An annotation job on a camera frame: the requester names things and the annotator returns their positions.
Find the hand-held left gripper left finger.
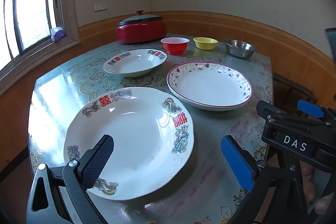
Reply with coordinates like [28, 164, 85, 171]
[26, 134, 114, 224]

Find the window with metal frame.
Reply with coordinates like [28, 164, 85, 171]
[0, 0, 80, 83]

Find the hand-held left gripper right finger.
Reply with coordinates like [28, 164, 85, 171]
[221, 135, 313, 224]

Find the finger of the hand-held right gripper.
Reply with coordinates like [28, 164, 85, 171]
[257, 101, 326, 132]
[297, 100, 336, 125]

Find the dark chair back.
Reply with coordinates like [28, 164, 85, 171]
[325, 28, 336, 77]

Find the red plastic bowl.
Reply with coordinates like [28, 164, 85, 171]
[161, 37, 190, 55]

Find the white plate purple floral rim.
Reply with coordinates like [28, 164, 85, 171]
[167, 62, 253, 111]

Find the red electric pot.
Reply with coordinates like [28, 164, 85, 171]
[117, 20, 167, 44]

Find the grey pot lid red knob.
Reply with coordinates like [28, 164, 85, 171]
[118, 10, 164, 26]

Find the wooden chair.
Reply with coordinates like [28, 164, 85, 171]
[272, 72, 319, 117]

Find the yellow plastic bowl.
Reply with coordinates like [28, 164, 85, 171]
[193, 37, 218, 50]

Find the small white plate red print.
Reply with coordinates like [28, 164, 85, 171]
[103, 49, 168, 78]

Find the stainless steel bowl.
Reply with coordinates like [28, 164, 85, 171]
[224, 39, 257, 59]

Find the floral lace tablecloth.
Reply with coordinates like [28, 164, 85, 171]
[28, 34, 273, 224]

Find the purple tissue pack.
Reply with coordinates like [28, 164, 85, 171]
[50, 27, 67, 42]

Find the person's right hand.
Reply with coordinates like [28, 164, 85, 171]
[302, 165, 336, 215]

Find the large white plate red print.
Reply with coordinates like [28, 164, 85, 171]
[63, 87, 195, 201]

